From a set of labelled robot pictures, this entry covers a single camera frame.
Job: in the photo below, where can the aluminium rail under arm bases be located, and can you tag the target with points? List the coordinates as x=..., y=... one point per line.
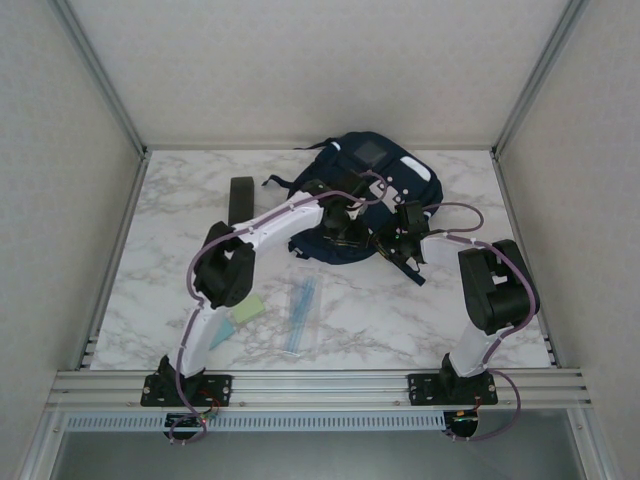
x=320, y=387

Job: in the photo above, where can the aluminium upright post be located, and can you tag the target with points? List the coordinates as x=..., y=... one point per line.
x=539, y=75
x=103, y=75

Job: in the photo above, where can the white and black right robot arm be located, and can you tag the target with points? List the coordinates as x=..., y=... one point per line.
x=495, y=285

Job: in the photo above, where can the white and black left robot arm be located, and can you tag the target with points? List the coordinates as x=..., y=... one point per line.
x=280, y=225

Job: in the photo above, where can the blue sticky note pad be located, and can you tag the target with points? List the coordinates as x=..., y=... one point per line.
x=223, y=335

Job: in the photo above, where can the green sticky note pad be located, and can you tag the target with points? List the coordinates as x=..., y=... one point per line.
x=247, y=310

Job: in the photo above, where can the clear bag of blue pens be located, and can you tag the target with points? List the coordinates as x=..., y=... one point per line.
x=302, y=312

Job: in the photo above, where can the small electronics board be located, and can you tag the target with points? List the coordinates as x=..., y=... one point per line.
x=187, y=421
x=465, y=422

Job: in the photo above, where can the black pencil case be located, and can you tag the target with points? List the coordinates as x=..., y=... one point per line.
x=242, y=197

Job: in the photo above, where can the navy blue backpack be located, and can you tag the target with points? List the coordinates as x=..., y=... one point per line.
x=400, y=170

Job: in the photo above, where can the aluminium side rail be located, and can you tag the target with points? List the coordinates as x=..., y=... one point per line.
x=116, y=260
x=525, y=270

